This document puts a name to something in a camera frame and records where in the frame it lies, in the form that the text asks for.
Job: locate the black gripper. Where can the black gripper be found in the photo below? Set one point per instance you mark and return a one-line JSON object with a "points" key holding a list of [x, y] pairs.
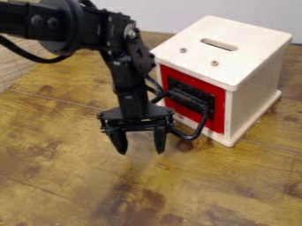
{"points": [[134, 115]]}

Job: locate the black metal drawer handle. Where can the black metal drawer handle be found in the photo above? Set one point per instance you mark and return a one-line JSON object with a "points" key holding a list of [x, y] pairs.
{"points": [[188, 106]]}

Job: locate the red wooden drawer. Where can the red wooden drawer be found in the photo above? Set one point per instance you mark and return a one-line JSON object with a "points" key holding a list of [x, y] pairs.
{"points": [[175, 78]]}

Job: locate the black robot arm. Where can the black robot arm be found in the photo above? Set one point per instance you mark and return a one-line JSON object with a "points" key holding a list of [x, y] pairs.
{"points": [[48, 30]]}

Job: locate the white wooden box cabinet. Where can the white wooden box cabinet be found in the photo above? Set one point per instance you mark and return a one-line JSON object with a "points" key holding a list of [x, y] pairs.
{"points": [[231, 60]]}

